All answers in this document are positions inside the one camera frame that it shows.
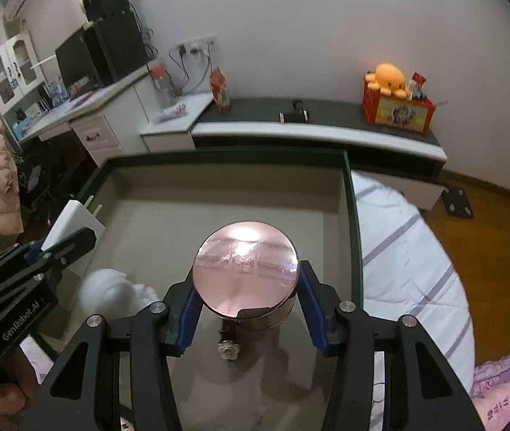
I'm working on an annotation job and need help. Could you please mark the white desk with drawers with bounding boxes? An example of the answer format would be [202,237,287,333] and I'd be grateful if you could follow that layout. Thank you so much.
[19,60,161,167]

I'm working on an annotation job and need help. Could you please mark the black computer monitor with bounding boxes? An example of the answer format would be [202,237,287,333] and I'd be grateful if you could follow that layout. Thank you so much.
[55,33,103,91]

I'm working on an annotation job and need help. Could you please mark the clear bottle red cap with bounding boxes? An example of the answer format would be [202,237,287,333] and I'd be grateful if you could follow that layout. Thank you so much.
[151,64,177,104]

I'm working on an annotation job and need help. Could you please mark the black bathroom scale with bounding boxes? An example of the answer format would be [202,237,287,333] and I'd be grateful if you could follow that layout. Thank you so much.
[442,184,475,218]

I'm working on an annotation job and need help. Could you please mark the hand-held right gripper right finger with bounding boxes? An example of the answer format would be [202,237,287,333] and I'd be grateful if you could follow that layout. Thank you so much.
[297,260,486,431]

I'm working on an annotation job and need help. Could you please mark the white corner cabinet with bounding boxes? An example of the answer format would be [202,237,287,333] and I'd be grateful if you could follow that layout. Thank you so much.
[140,94,213,153]

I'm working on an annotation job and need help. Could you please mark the white charger block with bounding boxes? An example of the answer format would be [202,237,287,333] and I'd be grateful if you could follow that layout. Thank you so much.
[42,200,105,274]

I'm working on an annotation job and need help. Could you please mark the dark green box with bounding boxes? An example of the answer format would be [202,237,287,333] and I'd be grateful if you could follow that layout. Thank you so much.
[44,149,365,431]

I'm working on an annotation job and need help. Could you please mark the white wall power strip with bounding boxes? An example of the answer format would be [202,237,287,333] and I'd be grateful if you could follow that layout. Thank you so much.
[176,32,217,55]

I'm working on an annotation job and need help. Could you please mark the black office chair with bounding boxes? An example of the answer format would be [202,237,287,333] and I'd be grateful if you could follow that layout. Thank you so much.
[15,144,62,203]

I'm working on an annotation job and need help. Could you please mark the black computer tower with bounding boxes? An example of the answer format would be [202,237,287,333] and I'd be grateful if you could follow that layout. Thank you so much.
[86,11,148,84]

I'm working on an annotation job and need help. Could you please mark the papers on desk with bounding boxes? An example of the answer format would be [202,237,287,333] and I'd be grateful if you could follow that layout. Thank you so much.
[64,92,103,113]

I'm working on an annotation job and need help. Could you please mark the metal flower charm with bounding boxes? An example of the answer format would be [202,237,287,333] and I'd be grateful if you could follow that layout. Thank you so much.
[218,319,242,362]

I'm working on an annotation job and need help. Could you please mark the orange plush octopus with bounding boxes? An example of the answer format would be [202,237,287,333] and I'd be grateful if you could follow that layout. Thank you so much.
[363,63,410,98]

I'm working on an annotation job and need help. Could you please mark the red snack bag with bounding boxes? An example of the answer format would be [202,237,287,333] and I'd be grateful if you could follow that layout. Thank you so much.
[209,66,233,111]

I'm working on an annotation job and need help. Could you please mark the red white packets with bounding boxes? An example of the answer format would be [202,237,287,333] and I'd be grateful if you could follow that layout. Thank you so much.
[410,72,430,99]

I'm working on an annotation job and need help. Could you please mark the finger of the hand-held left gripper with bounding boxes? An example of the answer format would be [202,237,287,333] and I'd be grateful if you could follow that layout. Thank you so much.
[22,240,47,265]
[39,228,98,289]

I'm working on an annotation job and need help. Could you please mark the black storage box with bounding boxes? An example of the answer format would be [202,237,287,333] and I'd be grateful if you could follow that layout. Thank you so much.
[82,0,130,21]

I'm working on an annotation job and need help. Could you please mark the white glass door cabinet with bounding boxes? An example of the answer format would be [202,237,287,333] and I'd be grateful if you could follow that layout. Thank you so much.
[0,31,47,108]

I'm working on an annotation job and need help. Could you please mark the purple printed blanket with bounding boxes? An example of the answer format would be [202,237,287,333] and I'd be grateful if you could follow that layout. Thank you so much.
[468,339,510,431]

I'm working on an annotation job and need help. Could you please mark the round pink metal tin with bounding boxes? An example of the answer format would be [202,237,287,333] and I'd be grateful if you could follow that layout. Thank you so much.
[192,221,303,330]

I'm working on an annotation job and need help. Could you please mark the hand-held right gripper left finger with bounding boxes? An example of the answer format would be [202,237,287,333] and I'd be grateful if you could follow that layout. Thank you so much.
[19,266,202,431]

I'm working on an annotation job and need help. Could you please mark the person's left hand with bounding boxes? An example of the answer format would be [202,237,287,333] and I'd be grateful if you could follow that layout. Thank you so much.
[0,343,49,411]

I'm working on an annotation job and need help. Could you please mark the dark top low cabinet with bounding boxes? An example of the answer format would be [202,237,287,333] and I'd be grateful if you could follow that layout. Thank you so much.
[191,98,448,212]

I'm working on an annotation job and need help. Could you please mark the red printed storage box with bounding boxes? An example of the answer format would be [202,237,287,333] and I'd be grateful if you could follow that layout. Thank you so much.
[361,82,437,135]

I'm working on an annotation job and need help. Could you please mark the black power cables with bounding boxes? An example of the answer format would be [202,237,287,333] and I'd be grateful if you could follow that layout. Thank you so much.
[167,47,211,95]

